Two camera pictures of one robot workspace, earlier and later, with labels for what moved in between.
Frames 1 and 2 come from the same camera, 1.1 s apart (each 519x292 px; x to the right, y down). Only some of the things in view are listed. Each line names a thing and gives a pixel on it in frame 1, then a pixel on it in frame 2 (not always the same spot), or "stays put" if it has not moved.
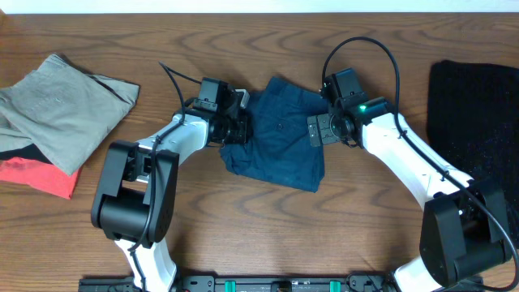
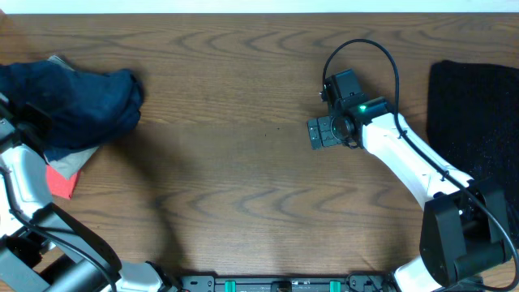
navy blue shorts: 276,148 -> 65,108
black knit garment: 473,124 stays put
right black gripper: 317,130 stays put
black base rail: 277,283 stays put
